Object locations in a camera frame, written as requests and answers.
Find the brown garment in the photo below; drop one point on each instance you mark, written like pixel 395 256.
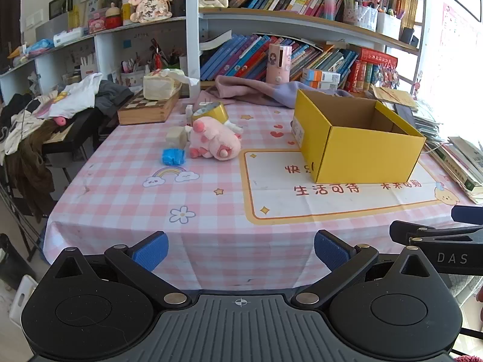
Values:
pixel 30 166

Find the pink and purple cloth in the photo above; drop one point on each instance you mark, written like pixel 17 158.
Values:
pixel 256 90

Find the small blue plastic toy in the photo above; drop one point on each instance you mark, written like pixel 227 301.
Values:
pixel 173 157

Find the dark grey garment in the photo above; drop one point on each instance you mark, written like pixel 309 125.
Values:
pixel 113 96

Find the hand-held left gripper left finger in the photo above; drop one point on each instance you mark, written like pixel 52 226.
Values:
pixel 151 250

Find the white t-shirt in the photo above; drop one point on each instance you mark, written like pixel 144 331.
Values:
pixel 75 98

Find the orange and blue carton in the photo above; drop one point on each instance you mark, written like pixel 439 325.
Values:
pixel 320 75

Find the white bookshelf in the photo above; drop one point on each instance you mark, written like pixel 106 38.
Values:
pixel 192 26

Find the green-spined book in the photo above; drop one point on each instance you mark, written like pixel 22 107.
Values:
pixel 371 77

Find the row of tan-spined books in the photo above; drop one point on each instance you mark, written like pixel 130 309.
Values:
pixel 407 7

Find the white pen holder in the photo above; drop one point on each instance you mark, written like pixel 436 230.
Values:
pixel 388 26

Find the pink wall poster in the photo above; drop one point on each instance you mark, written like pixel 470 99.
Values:
pixel 460 30

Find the packing tape roll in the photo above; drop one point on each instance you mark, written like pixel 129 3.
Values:
pixel 217 113

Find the white open booklet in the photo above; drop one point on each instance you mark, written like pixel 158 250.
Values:
pixel 215 41

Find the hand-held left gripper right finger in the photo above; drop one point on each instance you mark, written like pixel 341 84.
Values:
pixel 332 250

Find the slim red book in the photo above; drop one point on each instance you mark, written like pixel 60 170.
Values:
pixel 364 77

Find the row of blue-spined books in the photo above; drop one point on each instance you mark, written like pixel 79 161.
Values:
pixel 241 56

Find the pink plush toy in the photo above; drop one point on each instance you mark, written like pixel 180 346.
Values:
pixel 215 139

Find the black side table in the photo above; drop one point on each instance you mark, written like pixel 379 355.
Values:
pixel 75 132

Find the white rectangular box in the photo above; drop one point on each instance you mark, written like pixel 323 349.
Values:
pixel 68 37

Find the pink cylindrical device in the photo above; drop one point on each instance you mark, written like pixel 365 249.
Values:
pixel 278 64

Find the large red flat book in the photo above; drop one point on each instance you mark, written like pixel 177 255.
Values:
pixel 377 58

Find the stack of papers and booklets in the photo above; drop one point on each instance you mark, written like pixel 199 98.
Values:
pixel 426 120

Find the beige tissue box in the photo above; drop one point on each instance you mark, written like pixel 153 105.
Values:
pixel 158 86

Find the yellow cardboard box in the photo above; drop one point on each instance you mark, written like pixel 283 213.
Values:
pixel 358 154

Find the pink gift box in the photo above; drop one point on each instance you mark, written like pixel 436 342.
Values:
pixel 97 22

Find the white stool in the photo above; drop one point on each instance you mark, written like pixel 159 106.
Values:
pixel 24 298

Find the clear pen holder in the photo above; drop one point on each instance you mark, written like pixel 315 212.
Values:
pixel 364 19

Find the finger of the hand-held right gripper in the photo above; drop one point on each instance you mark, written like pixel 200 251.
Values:
pixel 422 233
pixel 468 215

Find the wooden chess box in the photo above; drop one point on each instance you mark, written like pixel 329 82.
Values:
pixel 143 115

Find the pile of thick textbooks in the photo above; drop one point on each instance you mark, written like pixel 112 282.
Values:
pixel 460 166

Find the thick red book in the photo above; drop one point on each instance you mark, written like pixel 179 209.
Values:
pixel 353 77

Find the cream rectangular block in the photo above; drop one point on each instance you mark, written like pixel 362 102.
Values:
pixel 176 137

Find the pink checked tablecloth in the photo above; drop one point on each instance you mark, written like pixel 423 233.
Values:
pixel 132 203

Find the brown paper envelope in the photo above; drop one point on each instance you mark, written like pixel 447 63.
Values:
pixel 394 96

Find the pastel gradient bottle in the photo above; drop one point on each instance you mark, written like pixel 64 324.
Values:
pixel 331 3

